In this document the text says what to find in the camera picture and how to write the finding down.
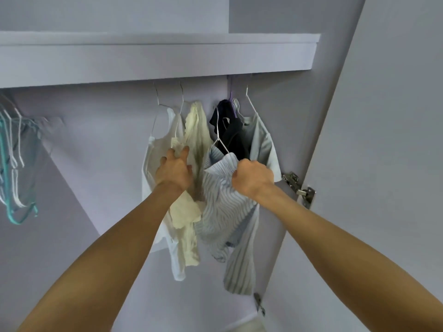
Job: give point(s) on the pale blue shirt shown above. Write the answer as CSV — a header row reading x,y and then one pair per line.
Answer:
x,y
264,145

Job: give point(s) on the person's right forearm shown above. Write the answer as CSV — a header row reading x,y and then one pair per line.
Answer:
x,y
346,259

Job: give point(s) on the person's left thumb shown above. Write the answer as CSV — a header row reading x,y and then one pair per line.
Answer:
x,y
189,168

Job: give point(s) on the bunch of teal and white hangers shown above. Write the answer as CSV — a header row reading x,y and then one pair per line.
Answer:
x,y
12,159

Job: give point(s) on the small metal door hinge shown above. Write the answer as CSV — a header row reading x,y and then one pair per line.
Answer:
x,y
259,303

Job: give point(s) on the person's left hand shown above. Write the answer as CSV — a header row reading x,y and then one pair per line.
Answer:
x,y
174,171

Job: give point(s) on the person's right fingers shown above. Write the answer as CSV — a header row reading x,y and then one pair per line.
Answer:
x,y
238,172

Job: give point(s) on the blue striped shirt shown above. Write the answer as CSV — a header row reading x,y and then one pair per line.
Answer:
x,y
219,207

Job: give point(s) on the person's right hand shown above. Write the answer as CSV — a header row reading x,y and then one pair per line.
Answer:
x,y
253,179

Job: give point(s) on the white sleeveless top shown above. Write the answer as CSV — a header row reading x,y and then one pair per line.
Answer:
x,y
157,148

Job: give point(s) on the lilac wardrobe shelf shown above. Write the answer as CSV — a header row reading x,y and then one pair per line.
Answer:
x,y
155,58

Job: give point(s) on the lilac wardrobe door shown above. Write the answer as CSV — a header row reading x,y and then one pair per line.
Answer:
x,y
373,134

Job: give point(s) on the cream ruffled top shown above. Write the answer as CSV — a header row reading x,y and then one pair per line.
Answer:
x,y
197,131

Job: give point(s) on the large metal door hinge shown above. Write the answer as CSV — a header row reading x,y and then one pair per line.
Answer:
x,y
300,190

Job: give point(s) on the black garment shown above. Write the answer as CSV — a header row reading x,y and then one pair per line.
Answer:
x,y
233,134

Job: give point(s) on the person's left forearm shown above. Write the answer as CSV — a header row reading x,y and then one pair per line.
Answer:
x,y
103,259

